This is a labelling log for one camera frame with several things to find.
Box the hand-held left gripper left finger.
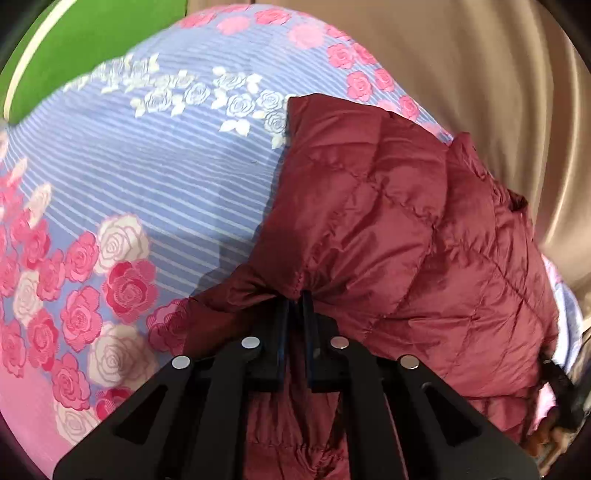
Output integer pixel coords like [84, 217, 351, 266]
[53, 296, 290, 480]

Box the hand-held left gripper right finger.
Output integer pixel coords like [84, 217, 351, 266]
[301, 294, 542, 480]

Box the maroon quilted puffer jacket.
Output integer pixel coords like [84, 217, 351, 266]
[182, 92, 561, 480]

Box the floral striped bed sheet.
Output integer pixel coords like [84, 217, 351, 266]
[0, 4, 583, 480]

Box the beige curtain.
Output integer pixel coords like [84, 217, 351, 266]
[185, 0, 591, 289]

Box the green plush pillow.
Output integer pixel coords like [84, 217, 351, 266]
[4, 0, 188, 126]

